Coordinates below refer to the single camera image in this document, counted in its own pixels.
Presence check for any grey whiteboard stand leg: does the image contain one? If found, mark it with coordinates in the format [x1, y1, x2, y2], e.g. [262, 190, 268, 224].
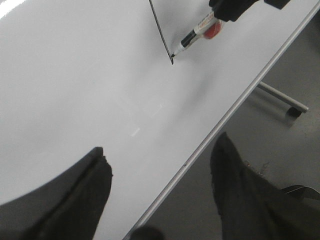
[257, 81, 309, 113]

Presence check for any black white whiteboard marker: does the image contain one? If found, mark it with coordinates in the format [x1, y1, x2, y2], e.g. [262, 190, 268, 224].
[171, 10, 224, 58]

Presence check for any black stand caster wheel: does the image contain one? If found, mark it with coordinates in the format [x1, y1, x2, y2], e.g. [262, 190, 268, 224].
[286, 107, 302, 118]

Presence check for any white whiteboard with aluminium frame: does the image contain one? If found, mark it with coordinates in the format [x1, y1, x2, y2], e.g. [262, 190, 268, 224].
[0, 0, 320, 240]

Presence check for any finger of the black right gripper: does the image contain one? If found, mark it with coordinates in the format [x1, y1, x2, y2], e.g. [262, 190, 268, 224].
[208, 0, 257, 22]

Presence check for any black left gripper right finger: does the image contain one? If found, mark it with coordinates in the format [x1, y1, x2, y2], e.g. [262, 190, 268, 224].
[210, 132, 320, 240]

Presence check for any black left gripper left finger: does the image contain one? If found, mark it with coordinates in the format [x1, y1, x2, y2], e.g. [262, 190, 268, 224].
[0, 147, 112, 240]

